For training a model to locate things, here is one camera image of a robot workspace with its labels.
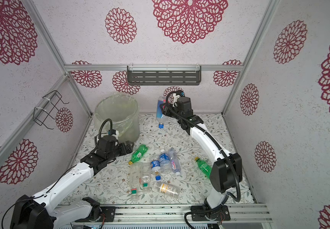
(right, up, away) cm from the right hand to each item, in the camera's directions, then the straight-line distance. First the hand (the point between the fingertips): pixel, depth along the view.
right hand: (162, 103), depth 79 cm
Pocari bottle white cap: (+2, -35, +9) cm, 36 cm away
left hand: (-20, -24, +4) cm, 31 cm away
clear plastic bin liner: (-29, -1, +27) cm, 40 cm away
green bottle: (+26, -38, +7) cm, 46 cm away
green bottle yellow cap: (-16, -30, +12) cm, 36 cm away
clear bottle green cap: (-10, -42, +9) cm, 44 cm away
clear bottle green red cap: (-16, -45, +7) cm, 48 cm away
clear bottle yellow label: (+5, -48, -2) cm, 48 cm away
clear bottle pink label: (+8, -36, +7) cm, 37 cm away
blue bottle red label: (0, -8, 0) cm, 8 cm away
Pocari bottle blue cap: (-4, -35, +8) cm, 37 cm away
